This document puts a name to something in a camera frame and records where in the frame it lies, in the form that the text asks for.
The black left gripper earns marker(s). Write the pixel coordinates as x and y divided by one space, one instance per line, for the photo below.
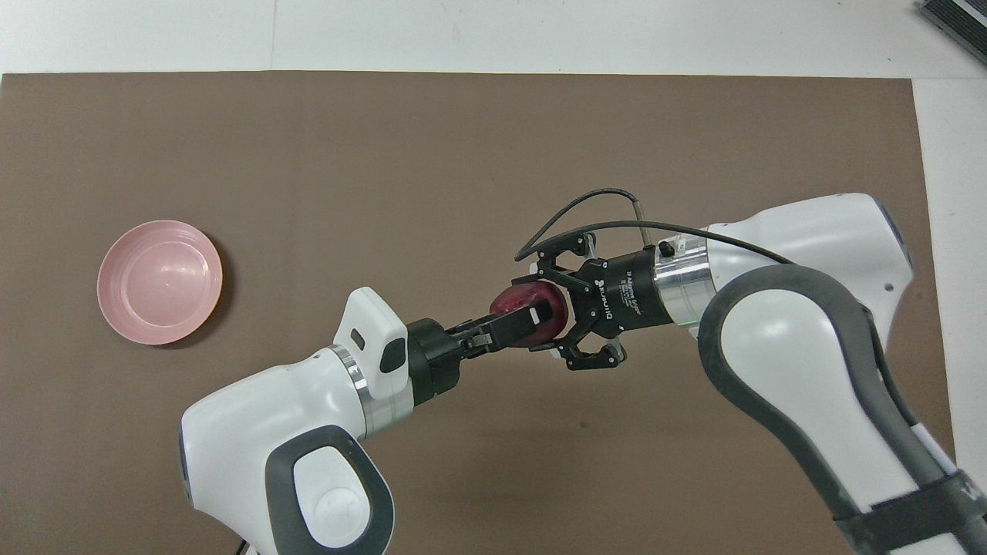
432 358

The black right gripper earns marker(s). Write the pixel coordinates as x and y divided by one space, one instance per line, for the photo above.
624 293

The dark red apple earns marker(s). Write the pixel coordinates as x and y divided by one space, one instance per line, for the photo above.
513 301

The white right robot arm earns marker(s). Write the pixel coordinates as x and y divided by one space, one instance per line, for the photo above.
802 347

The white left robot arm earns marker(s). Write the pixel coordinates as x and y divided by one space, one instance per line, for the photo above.
247 439

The pink plate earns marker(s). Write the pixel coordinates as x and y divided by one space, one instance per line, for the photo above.
158 281

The brown table mat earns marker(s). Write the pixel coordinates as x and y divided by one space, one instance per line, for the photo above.
308 154

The grey ribbed metal device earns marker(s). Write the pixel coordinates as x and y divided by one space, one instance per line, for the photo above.
960 19

